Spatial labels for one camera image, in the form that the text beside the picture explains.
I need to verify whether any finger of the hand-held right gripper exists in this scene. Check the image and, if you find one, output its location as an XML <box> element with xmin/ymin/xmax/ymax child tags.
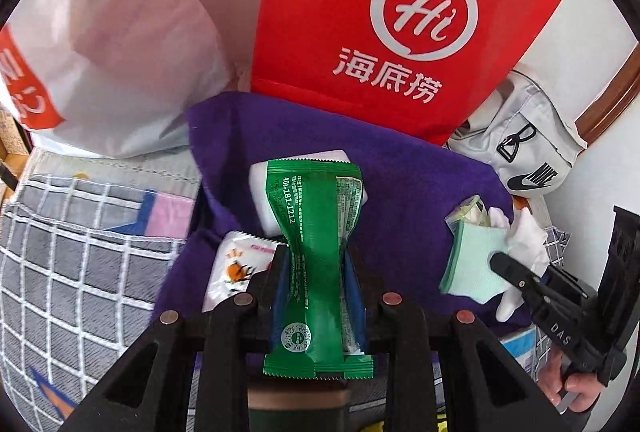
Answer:
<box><xmin>489</xmin><ymin>252</ymin><xmax>551</xmax><ymax>309</ymax></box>

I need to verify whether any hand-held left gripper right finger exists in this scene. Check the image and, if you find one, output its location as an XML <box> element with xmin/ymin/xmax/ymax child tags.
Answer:
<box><xmin>344</xmin><ymin>246</ymin><xmax>553</xmax><ymax>432</ymax></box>

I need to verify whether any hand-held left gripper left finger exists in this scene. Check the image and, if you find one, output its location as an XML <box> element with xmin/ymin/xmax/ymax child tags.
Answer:
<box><xmin>60</xmin><ymin>242</ymin><xmax>294</xmax><ymax>432</ymax></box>

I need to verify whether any white glove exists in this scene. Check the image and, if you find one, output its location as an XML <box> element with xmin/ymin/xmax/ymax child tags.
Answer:
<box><xmin>487</xmin><ymin>207</ymin><xmax>552</xmax><ymax>321</ymax></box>

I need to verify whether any light green wipe packet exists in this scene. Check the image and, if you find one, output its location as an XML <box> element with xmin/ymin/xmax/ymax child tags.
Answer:
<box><xmin>439</xmin><ymin>195</ymin><xmax>512</xmax><ymax>306</ymax></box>

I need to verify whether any white red snack packet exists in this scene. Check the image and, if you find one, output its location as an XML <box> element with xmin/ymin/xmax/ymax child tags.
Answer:
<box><xmin>201</xmin><ymin>231</ymin><xmax>284</xmax><ymax>314</ymax></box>

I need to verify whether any white foam block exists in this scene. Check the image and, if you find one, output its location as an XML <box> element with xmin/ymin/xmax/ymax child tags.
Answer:
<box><xmin>248</xmin><ymin>149</ymin><xmax>371</xmax><ymax>238</ymax></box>

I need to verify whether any person's right hand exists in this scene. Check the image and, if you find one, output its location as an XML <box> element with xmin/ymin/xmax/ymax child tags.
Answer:
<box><xmin>540</xmin><ymin>351</ymin><xmax>607</xmax><ymax>414</ymax></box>

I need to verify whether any blue tissue pack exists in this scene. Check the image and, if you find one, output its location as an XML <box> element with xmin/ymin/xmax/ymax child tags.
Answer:
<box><xmin>500</xmin><ymin>326</ymin><xmax>542</xmax><ymax>371</ymax></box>

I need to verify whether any dark green tin box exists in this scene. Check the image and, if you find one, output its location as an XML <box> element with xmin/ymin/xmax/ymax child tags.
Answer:
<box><xmin>247</xmin><ymin>386</ymin><xmax>352</xmax><ymax>432</ymax></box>

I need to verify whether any grey waist bag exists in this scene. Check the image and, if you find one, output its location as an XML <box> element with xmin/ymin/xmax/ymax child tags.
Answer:
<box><xmin>446</xmin><ymin>67</ymin><xmax>589</xmax><ymax>199</ymax></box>

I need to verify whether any purple towel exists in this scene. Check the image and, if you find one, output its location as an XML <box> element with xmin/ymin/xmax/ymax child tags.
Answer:
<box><xmin>160</xmin><ymin>91</ymin><xmax>527</xmax><ymax>365</ymax></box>

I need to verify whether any grey checked tablecloth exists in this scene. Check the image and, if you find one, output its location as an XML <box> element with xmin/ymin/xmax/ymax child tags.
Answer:
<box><xmin>0</xmin><ymin>147</ymin><xmax>572</xmax><ymax>432</ymax></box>

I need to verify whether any red paper bag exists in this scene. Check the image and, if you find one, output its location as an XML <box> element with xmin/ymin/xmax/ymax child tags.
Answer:
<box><xmin>250</xmin><ymin>0</ymin><xmax>569</xmax><ymax>148</ymax></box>

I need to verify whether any white plastic bag red label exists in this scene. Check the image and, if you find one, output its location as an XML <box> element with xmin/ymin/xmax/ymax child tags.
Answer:
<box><xmin>0</xmin><ymin>0</ymin><xmax>242</xmax><ymax>159</ymax></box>

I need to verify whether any brown wooden door frame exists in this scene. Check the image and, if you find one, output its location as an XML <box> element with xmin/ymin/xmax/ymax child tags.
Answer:
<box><xmin>580</xmin><ymin>57</ymin><xmax>640</xmax><ymax>148</ymax></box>

